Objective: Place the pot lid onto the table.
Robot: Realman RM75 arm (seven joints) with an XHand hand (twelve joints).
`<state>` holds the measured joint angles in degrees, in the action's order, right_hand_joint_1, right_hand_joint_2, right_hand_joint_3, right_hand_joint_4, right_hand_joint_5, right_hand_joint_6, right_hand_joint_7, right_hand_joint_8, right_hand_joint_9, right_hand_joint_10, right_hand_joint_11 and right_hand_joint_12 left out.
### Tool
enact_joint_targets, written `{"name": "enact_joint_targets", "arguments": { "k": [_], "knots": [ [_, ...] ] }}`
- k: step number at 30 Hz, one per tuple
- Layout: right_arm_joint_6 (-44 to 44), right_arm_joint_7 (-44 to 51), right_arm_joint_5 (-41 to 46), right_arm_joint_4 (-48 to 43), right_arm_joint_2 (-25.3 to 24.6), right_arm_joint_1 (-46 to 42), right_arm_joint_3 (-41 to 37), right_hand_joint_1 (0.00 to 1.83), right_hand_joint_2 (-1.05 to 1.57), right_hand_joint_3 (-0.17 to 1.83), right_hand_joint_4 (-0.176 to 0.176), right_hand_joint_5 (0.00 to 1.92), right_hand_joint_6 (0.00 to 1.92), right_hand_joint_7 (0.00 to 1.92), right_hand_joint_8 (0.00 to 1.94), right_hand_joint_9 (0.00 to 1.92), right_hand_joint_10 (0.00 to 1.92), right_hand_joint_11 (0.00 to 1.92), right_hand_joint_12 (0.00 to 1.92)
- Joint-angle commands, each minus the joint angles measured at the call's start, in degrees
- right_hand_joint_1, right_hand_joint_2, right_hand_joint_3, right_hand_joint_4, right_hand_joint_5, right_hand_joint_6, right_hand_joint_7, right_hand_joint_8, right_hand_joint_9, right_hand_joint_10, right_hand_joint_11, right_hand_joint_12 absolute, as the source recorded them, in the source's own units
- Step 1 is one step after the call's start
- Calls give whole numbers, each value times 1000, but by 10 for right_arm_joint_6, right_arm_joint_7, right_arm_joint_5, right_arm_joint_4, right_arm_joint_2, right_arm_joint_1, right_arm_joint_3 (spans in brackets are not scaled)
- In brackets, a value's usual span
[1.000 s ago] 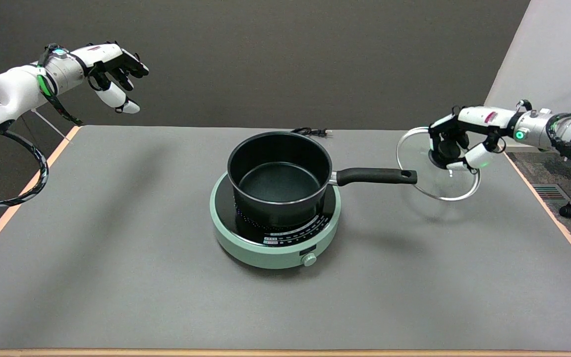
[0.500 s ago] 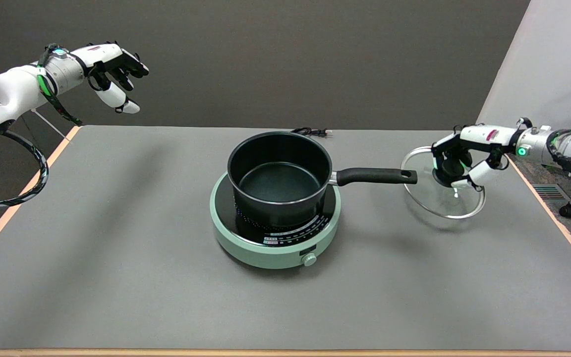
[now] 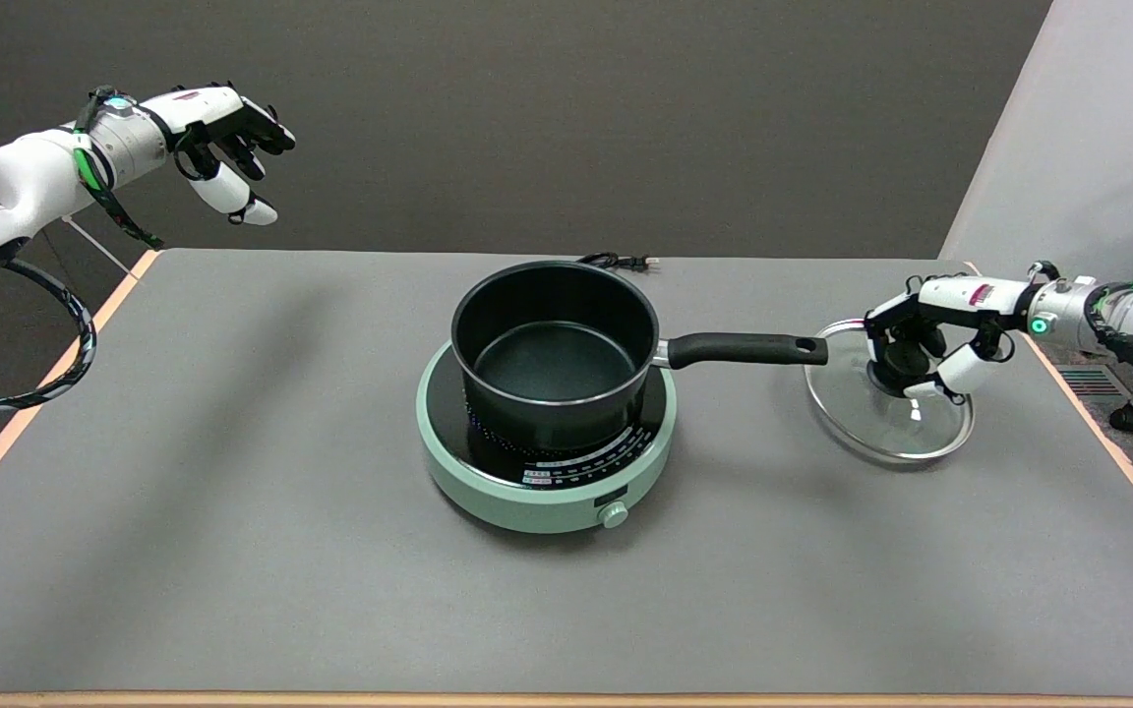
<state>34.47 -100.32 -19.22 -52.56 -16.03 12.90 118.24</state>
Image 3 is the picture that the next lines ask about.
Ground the grey table mat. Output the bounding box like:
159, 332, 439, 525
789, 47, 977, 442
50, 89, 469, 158
0, 248, 1133, 695

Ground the black power cord plug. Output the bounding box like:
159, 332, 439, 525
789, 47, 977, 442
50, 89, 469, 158
576, 253, 661, 274

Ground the green induction cooker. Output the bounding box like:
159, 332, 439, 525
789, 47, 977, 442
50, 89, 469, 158
416, 339, 678, 535

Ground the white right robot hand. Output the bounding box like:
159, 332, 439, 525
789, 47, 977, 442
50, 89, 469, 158
864, 273, 1035, 399

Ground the floor vent grille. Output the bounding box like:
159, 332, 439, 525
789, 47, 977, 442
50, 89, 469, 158
1058, 366, 1133, 399

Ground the black braided cable loop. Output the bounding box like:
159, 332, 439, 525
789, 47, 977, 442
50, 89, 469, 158
0, 258, 98, 414

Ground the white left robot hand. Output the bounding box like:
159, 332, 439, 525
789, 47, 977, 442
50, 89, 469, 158
168, 84, 297, 227

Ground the black cable with green tape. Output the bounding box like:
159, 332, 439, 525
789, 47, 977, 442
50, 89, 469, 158
73, 87, 166, 250

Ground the glass pot lid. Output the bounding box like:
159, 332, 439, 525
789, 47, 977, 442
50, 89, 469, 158
803, 320, 976, 463

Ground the black saucepan with handle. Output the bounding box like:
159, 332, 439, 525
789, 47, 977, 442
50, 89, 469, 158
450, 260, 830, 453

